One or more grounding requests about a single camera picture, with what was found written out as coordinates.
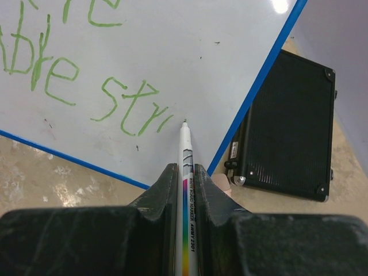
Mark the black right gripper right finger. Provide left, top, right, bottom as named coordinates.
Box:
left=194, top=164, right=367, bottom=275

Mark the white whiteboard marker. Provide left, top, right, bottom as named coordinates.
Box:
left=174, top=121, right=200, bottom=275

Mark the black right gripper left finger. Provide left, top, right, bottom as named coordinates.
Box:
left=1, top=163, right=178, bottom=275

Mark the blue framed whiteboard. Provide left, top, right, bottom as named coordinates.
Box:
left=1, top=1, right=306, bottom=189

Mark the black hard case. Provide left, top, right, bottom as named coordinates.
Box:
left=224, top=50, right=336, bottom=202

